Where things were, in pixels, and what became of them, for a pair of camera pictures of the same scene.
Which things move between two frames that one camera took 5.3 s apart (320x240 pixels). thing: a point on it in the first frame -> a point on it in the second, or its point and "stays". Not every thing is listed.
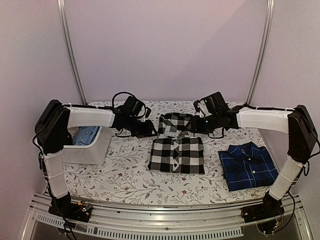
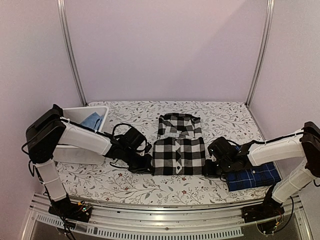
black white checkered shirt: x=175 y=150 stays
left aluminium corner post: x=65 y=40 stays
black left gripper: x=148 y=131 -> x=146 y=166
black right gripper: x=196 y=127 -> x=208 y=171
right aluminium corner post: x=264 y=50 stays
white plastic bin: x=95 y=153 stays
